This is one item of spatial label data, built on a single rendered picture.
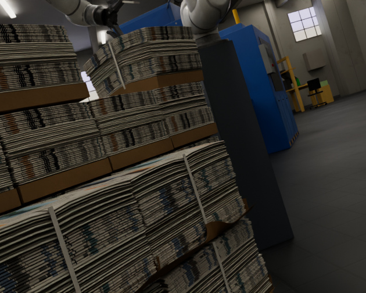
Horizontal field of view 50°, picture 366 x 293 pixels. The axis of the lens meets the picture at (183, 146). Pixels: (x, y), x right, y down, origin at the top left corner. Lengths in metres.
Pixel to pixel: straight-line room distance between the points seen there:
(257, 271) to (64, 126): 0.66
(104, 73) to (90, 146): 0.55
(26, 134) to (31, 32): 0.29
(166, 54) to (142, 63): 0.10
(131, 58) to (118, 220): 0.84
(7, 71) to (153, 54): 0.56
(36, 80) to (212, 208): 0.57
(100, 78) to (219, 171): 0.78
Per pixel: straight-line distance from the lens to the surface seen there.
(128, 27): 3.70
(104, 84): 1.66
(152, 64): 1.47
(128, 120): 1.26
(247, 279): 1.11
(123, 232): 0.82
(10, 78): 1.10
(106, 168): 1.17
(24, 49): 1.14
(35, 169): 1.05
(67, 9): 1.84
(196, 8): 1.81
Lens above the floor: 0.65
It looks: 2 degrees down
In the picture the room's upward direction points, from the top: 18 degrees counter-clockwise
